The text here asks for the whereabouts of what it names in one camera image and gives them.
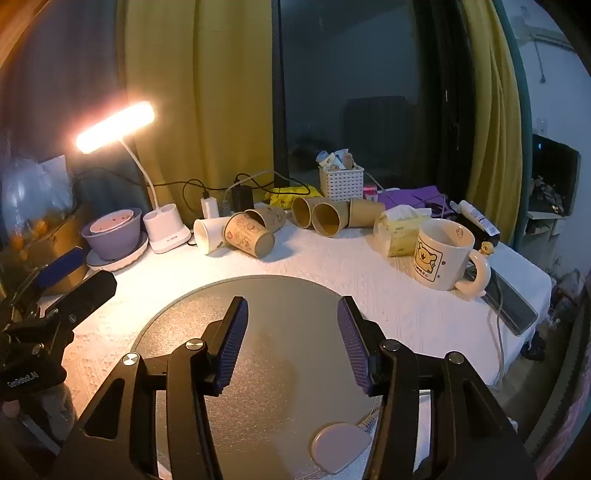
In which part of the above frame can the pink inner bowl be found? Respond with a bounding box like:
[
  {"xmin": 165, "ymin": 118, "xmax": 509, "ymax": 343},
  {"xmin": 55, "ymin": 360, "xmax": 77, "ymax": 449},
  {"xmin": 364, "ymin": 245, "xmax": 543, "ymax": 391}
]
[{"xmin": 89, "ymin": 209, "xmax": 137, "ymax": 234}]

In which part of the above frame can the dark window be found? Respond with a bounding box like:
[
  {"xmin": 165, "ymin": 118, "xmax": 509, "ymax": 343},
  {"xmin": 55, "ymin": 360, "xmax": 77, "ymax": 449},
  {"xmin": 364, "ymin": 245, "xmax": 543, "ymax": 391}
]
[{"xmin": 272, "ymin": 0, "xmax": 468, "ymax": 197}]

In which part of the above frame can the black charger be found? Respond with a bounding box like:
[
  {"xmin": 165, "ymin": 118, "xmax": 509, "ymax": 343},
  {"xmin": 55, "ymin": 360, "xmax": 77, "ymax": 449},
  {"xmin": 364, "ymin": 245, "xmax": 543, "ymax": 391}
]
[{"xmin": 230, "ymin": 184, "xmax": 255, "ymax": 212}]

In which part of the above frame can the white plate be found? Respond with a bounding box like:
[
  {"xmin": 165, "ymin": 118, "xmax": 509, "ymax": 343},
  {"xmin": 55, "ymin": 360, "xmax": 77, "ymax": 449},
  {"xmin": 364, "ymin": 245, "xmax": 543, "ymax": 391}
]
[{"xmin": 86, "ymin": 231, "xmax": 150, "ymax": 272}]

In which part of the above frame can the small printed brown paper cup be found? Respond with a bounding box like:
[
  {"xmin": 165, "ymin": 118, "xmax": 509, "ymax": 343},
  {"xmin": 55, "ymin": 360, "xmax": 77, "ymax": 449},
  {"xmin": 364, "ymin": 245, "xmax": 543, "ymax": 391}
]
[{"xmin": 244, "ymin": 206, "xmax": 288, "ymax": 234}]

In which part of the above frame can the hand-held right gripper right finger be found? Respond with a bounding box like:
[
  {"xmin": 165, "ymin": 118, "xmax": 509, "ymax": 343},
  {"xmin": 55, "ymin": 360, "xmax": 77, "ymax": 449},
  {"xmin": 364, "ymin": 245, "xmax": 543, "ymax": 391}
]
[{"xmin": 337, "ymin": 295, "xmax": 539, "ymax": 480}]

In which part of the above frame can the white cream tube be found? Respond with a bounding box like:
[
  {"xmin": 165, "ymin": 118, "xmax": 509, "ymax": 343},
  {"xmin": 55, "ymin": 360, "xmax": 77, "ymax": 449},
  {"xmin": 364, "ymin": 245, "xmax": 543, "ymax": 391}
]
[{"xmin": 457, "ymin": 200, "xmax": 501, "ymax": 236}]

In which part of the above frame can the white paper cup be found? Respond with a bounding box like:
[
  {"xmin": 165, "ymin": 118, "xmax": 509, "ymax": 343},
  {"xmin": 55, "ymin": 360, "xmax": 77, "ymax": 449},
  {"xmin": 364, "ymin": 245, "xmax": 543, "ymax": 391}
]
[{"xmin": 193, "ymin": 217, "xmax": 232, "ymax": 256}]

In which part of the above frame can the white desk lamp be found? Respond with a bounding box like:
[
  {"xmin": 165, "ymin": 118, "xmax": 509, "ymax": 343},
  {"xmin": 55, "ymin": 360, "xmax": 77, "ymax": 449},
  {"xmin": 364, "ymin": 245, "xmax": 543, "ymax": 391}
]
[{"xmin": 76, "ymin": 100, "xmax": 193, "ymax": 255}]

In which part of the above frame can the purple folder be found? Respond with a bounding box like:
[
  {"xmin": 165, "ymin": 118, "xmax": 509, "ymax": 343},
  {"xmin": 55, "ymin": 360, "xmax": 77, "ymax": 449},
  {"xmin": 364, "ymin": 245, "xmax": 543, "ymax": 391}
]
[{"xmin": 376, "ymin": 185, "xmax": 459, "ymax": 219}]

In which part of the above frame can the white tablecloth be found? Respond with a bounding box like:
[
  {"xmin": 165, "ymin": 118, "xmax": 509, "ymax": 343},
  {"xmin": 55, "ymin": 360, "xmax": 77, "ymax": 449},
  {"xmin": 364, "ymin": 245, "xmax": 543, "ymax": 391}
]
[{"xmin": 36, "ymin": 216, "xmax": 553, "ymax": 480}]

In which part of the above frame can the cardboard box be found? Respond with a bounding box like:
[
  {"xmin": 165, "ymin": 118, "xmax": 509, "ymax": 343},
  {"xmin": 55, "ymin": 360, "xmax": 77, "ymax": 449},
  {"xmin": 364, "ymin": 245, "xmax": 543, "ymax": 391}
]
[{"xmin": 0, "ymin": 203, "xmax": 95, "ymax": 297}]

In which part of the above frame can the large printed brown paper cup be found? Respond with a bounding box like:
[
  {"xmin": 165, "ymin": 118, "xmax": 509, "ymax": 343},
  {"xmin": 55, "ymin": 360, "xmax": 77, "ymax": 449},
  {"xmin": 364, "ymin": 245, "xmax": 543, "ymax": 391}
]
[{"xmin": 223, "ymin": 212, "xmax": 276, "ymax": 260}]

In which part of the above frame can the clear plastic bag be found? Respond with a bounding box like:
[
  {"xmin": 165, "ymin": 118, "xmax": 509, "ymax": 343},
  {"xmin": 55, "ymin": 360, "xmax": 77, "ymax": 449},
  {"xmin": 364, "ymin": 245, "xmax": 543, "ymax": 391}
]
[{"xmin": 0, "ymin": 154, "xmax": 75, "ymax": 227}]

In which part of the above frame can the white plastic basket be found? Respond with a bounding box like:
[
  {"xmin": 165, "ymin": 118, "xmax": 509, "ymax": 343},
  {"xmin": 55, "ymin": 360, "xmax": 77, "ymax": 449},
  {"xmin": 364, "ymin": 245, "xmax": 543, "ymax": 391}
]
[{"xmin": 318, "ymin": 165, "xmax": 365, "ymax": 202}]

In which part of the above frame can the yellow tissue pack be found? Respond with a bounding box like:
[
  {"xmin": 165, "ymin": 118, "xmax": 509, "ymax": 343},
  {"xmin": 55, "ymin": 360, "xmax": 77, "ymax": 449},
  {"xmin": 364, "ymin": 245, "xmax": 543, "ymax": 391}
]
[{"xmin": 372, "ymin": 205, "xmax": 433, "ymax": 258}]

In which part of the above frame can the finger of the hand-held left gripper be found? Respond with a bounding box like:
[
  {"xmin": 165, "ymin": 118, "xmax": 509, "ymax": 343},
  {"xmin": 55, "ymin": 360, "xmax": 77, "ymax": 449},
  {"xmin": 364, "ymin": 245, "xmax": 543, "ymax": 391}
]
[
  {"xmin": 37, "ymin": 270, "xmax": 118, "ymax": 334},
  {"xmin": 9, "ymin": 247, "xmax": 87, "ymax": 308}
]

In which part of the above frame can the yellow plastic bag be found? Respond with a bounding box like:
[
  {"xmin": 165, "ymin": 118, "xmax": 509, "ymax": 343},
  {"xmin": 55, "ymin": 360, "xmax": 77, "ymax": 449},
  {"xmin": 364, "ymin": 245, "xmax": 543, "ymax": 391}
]
[{"xmin": 264, "ymin": 184, "xmax": 323, "ymax": 206}]

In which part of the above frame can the yellow curtain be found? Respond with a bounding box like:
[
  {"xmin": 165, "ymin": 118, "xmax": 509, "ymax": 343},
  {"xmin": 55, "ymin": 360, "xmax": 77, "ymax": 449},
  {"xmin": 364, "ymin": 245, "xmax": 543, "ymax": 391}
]
[
  {"xmin": 115, "ymin": 0, "xmax": 279, "ymax": 219},
  {"xmin": 462, "ymin": 0, "xmax": 523, "ymax": 246}
]

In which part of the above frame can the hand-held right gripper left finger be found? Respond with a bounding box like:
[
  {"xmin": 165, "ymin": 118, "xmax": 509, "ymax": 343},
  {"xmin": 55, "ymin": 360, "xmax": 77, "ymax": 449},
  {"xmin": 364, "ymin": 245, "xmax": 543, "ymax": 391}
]
[{"xmin": 51, "ymin": 296, "xmax": 250, "ymax": 480}]

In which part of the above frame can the white cable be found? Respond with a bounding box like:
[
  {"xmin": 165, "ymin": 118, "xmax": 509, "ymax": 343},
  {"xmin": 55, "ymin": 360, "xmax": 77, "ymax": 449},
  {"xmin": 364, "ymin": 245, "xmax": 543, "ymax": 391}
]
[{"xmin": 479, "ymin": 276, "xmax": 507, "ymax": 389}]

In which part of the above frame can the white bear mug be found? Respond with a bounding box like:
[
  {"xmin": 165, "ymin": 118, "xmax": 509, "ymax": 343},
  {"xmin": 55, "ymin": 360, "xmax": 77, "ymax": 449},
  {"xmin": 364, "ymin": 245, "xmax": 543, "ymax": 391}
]
[{"xmin": 407, "ymin": 219, "xmax": 492, "ymax": 299}]

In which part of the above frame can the black monitor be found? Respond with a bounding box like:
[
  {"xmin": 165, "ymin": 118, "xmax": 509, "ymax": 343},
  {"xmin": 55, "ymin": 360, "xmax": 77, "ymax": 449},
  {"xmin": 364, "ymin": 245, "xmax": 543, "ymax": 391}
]
[{"xmin": 530, "ymin": 133, "xmax": 582, "ymax": 216}]

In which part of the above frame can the purple bowl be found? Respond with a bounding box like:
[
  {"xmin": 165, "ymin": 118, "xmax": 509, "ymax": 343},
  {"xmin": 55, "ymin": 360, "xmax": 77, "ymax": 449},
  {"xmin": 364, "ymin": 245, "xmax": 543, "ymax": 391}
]
[{"xmin": 82, "ymin": 208, "xmax": 144, "ymax": 262}]

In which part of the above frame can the plain brown paper cup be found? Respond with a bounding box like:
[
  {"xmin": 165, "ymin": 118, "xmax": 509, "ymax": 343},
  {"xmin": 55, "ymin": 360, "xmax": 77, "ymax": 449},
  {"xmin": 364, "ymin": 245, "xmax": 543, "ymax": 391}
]
[
  {"xmin": 347, "ymin": 197, "xmax": 387, "ymax": 230},
  {"xmin": 311, "ymin": 200, "xmax": 350, "ymax": 238},
  {"xmin": 290, "ymin": 196, "xmax": 325, "ymax": 230}
]

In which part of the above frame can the black cable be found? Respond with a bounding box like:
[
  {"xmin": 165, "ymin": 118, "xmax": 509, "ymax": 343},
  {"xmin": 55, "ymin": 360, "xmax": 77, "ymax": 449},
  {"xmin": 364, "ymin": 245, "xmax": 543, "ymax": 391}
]
[{"xmin": 150, "ymin": 172, "xmax": 311, "ymax": 217}]

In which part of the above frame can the round grey tray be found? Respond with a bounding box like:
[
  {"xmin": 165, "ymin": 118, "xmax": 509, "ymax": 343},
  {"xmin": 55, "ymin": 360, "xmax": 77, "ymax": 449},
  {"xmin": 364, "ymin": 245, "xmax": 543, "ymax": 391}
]
[{"xmin": 129, "ymin": 275, "xmax": 385, "ymax": 480}]

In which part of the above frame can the dark phone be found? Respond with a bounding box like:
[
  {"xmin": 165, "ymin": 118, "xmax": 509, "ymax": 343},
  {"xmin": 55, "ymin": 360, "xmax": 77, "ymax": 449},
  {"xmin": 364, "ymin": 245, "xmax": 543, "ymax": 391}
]
[{"xmin": 481, "ymin": 267, "xmax": 539, "ymax": 337}]

